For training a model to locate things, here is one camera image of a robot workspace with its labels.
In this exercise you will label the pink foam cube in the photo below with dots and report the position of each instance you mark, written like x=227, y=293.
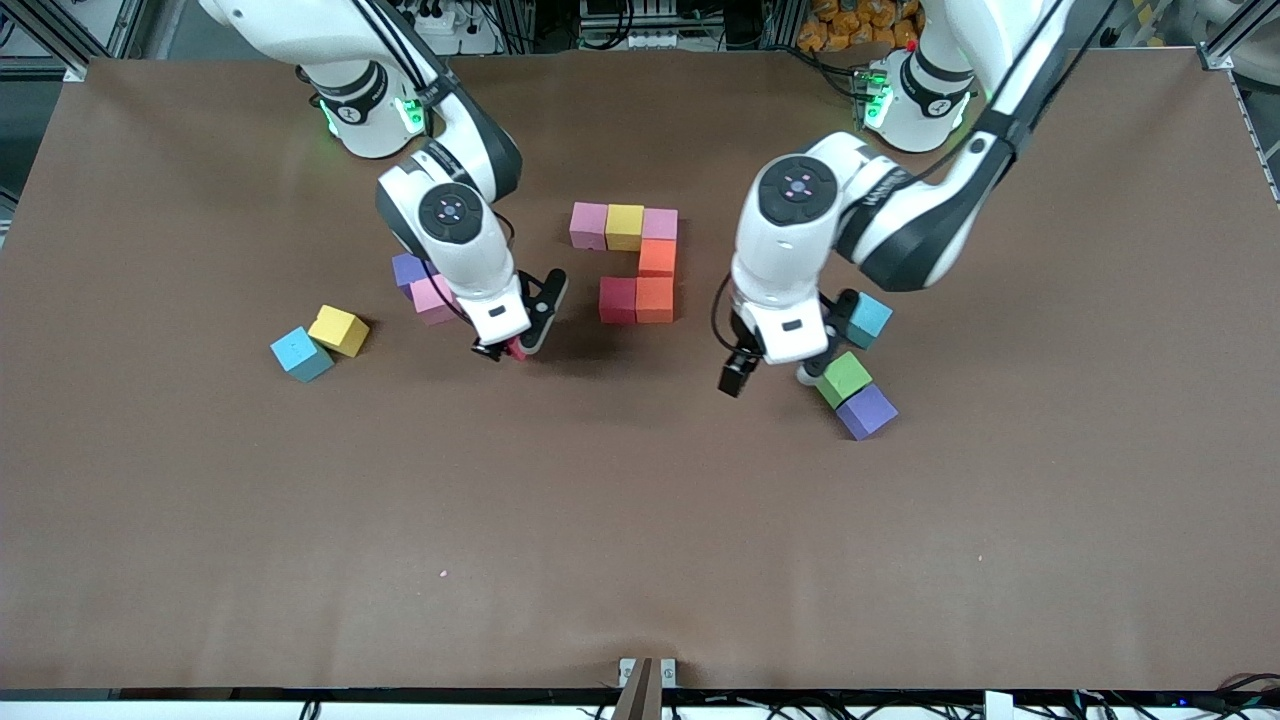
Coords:
x=432, y=300
x=660, y=223
x=588, y=225

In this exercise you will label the white Franka left arm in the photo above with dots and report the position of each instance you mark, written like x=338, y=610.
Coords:
x=790, y=230

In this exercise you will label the red foam cube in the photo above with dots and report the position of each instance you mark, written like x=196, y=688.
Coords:
x=516, y=349
x=618, y=300

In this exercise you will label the white Franka right arm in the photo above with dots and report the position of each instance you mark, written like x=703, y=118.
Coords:
x=450, y=220

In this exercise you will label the silver mount bracket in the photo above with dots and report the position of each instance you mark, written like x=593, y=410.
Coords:
x=646, y=685

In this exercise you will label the cyan foam cube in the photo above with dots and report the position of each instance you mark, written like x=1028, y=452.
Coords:
x=300, y=354
x=872, y=320

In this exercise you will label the white power strip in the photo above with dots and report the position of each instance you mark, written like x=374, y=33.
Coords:
x=650, y=40
x=445, y=22

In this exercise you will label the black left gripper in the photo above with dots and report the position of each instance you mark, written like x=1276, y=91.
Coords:
x=741, y=366

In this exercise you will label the orange foam cube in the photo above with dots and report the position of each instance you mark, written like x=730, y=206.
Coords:
x=655, y=300
x=657, y=258

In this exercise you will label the green foam cube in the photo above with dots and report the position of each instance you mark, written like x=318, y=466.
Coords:
x=845, y=380

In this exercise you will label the yellow foam cube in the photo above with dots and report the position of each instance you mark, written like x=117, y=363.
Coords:
x=624, y=227
x=338, y=331

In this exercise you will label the bag of orange items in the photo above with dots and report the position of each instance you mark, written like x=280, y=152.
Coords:
x=840, y=25

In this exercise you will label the purple foam cube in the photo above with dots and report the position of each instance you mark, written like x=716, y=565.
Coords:
x=866, y=412
x=405, y=270

